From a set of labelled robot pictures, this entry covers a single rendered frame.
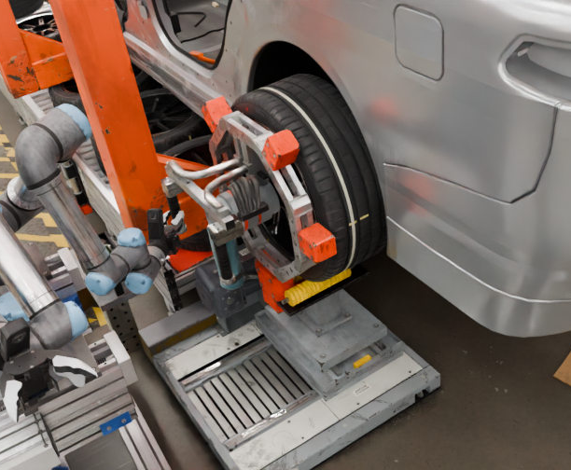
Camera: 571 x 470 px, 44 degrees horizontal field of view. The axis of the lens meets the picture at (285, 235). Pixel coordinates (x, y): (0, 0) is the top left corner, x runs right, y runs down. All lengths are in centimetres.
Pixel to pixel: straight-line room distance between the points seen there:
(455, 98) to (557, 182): 29
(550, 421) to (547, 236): 119
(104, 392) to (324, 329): 98
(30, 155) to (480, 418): 175
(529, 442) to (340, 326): 77
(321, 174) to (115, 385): 81
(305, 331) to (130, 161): 90
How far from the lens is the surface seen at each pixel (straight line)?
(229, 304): 277
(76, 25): 234
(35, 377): 136
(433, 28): 162
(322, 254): 204
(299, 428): 260
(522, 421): 271
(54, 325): 157
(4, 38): 433
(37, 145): 192
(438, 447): 262
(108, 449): 255
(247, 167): 217
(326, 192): 203
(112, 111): 245
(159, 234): 224
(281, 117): 209
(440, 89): 166
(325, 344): 264
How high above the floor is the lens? 211
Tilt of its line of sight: 36 degrees down
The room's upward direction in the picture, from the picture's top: 10 degrees counter-clockwise
